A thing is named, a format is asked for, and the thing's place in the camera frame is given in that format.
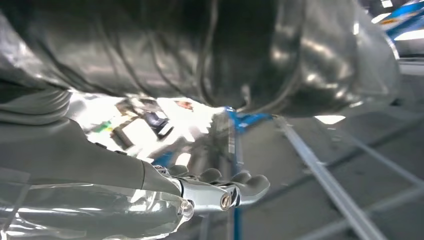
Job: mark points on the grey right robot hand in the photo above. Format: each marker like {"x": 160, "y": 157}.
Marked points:
{"x": 82, "y": 165}

